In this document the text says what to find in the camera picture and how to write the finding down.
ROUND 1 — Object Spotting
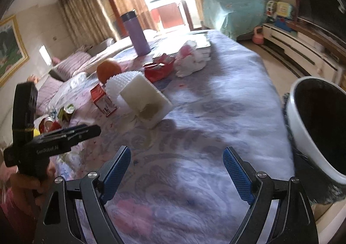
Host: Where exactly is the white red toy bus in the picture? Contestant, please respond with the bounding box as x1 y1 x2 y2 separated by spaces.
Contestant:
266 1 279 19

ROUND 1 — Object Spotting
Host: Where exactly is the pink striped pillow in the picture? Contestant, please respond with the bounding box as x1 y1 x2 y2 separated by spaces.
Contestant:
35 76 68 115
53 51 93 82

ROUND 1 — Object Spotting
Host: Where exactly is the person's left forearm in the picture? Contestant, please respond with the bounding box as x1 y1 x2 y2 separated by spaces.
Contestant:
0 161 19 219

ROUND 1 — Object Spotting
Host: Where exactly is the person's left hand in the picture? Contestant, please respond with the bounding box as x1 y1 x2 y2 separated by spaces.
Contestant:
11 168 56 199

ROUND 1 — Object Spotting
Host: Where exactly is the blue toy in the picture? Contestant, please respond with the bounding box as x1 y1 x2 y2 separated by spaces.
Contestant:
273 17 294 31

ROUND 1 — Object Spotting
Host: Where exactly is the white waste bin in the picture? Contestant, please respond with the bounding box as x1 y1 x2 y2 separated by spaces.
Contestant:
285 76 346 185

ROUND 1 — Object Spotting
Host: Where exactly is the orange fruit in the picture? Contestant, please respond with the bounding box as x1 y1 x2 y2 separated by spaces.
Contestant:
96 58 123 84

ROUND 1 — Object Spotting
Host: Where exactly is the red white small carton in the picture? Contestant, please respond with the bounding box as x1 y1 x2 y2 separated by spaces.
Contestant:
90 83 119 118

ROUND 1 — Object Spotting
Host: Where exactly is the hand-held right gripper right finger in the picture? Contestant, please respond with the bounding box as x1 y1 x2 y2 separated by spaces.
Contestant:
222 147 319 244

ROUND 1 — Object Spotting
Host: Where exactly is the purple thermos bottle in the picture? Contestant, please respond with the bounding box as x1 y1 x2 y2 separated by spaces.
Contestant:
120 9 151 56

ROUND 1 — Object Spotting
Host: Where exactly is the red towel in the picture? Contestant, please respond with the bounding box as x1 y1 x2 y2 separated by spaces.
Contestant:
151 2 186 29

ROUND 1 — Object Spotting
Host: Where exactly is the brown wooden board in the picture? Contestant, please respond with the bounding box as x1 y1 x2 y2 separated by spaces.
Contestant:
287 17 346 58

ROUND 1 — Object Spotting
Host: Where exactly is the yellow green toy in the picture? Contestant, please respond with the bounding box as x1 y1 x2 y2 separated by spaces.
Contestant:
277 1 296 20

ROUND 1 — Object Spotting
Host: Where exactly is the green snack wrapper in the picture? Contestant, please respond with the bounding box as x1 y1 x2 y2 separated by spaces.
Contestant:
55 103 77 123

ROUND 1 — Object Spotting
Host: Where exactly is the grey cushion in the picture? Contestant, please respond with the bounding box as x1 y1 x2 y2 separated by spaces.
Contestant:
86 38 115 56

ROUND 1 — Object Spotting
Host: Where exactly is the gold framed painting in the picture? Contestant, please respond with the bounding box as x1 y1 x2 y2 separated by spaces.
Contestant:
0 15 30 88

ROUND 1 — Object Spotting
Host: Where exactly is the pink toy kettle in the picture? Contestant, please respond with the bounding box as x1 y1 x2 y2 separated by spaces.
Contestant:
253 26 265 45

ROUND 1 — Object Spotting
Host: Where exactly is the white foam net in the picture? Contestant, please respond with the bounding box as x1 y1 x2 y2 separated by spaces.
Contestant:
105 70 144 108

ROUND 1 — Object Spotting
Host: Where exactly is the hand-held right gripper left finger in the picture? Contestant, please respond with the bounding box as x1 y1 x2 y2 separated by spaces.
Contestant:
34 146 132 244

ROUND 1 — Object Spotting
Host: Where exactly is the red snack packet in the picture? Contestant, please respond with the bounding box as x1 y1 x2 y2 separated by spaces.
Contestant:
143 54 176 83

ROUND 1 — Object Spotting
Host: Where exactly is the white plastic bag red print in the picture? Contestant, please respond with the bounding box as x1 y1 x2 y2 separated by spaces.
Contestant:
174 40 207 77

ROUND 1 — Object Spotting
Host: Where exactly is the white television cabinet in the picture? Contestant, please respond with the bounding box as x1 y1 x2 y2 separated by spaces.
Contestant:
262 23 346 86

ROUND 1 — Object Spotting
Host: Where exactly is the sofa with floral cover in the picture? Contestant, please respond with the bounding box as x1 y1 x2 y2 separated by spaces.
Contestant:
0 36 157 147

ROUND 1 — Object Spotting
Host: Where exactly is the large red can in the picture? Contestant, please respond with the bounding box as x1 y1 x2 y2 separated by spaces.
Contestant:
38 116 62 134

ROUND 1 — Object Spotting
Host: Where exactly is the white rimmed trash bin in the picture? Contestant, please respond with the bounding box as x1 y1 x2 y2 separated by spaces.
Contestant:
281 80 346 205

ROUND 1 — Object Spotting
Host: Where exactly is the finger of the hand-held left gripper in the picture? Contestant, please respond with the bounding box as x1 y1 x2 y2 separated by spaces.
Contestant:
34 124 102 145

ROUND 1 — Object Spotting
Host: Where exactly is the turquoise cover cloth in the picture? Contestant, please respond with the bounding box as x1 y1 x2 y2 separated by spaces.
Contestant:
203 0 267 42

